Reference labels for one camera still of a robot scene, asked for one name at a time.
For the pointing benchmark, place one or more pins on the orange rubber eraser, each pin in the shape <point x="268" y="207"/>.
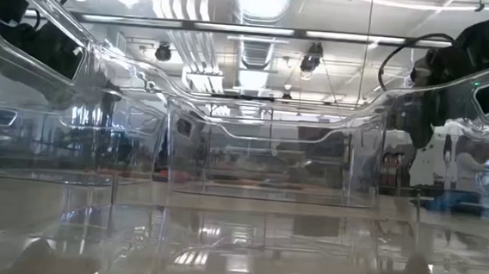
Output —
<point x="172" y="176"/>

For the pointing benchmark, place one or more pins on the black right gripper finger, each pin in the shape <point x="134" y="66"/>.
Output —
<point x="418" y="123"/>

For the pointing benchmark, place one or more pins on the red fire extinguisher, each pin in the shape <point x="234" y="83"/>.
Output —
<point x="392" y="169"/>

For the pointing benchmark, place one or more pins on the silver ceiling air duct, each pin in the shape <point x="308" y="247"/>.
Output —
<point x="262" y="4"/>

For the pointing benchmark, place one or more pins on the black monitor screen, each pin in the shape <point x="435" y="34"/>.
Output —
<point x="322" y="142"/>

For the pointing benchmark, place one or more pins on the black ceiling light rail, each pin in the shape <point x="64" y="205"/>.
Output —
<point x="252" y="29"/>

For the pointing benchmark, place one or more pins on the clear plastic bin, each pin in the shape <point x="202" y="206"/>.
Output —
<point x="42" y="2"/>
<point x="109" y="153"/>
<point x="208" y="160"/>

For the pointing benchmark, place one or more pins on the black ceiling lamp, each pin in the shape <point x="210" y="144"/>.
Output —
<point x="162" y="52"/>
<point x="311" y="59"/>

